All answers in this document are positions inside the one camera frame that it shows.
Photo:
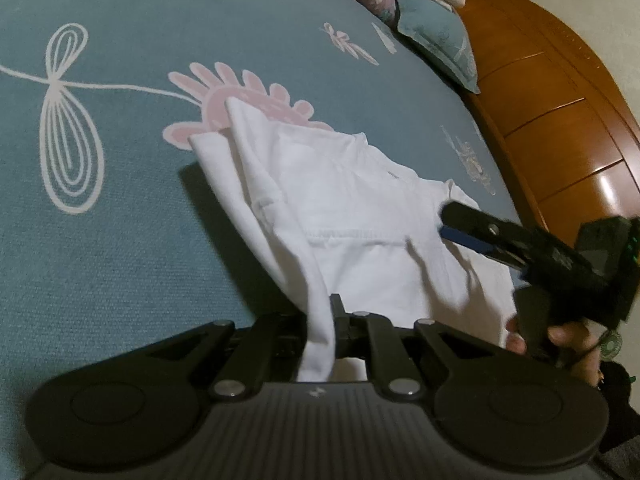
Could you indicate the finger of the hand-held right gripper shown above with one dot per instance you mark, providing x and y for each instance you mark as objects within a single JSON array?
[{"x": 480, "y": 227}]

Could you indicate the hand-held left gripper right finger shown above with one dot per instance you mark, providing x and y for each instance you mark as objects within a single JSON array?
[{"x": 339, "y": 320}]

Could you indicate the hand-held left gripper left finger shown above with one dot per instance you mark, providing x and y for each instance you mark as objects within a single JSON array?
[{"x": 270, "y": 345}]

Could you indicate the white printed t-shirt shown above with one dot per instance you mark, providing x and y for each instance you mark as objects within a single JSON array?
[{"x": 325, "y": 185}]

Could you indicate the person's right hand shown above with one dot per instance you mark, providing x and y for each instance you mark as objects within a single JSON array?
[{"x": 575, "y": 347}]

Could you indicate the wooden headboard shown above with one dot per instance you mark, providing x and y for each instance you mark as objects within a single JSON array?
[{"x": 550, "y": 85}]

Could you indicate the teal floral bed sheet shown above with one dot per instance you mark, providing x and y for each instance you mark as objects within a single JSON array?
[{"x": 125, "y": 240}]

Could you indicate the teal pillow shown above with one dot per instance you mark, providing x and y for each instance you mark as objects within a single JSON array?
[{"x": 440, "y": 40}]

